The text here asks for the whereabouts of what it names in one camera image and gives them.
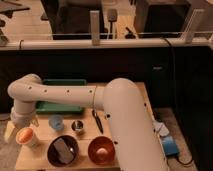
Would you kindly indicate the orange apple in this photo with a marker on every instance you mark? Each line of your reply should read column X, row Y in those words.
column 25, row 135

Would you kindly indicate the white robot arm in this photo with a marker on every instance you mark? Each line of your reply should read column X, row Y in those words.
column 138, row 147

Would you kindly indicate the yellow sponge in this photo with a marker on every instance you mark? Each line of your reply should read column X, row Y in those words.
column 9, row 131

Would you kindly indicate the black handled spoon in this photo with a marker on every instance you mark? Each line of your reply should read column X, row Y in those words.
column 98, row 121

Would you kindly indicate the copper orange bowl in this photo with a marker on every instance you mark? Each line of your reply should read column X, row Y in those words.
column 101, row 151

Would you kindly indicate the white paper cup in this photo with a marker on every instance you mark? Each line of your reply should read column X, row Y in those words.
column 31, row 143

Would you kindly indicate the dark purple bowl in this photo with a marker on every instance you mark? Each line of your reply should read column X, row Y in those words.
column 53, row 156

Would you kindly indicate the blue object on floor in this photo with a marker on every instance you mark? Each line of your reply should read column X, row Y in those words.
column 169, row 146

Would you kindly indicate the green plastic tray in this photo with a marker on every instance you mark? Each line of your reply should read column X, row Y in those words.
column 43, row 107

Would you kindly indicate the white angled post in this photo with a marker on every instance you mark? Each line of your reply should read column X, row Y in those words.
column 193, row 23

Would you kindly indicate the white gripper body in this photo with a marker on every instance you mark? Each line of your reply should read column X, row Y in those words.
column 21, row 121

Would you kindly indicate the grey cloth in bowl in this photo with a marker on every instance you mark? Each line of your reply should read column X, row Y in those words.
column 65, row 155

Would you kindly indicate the white vertical post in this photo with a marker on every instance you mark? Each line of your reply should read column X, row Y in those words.
column 95, row 27

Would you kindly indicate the light blue plastic cup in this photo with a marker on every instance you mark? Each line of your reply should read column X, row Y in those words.
column 56, row 122

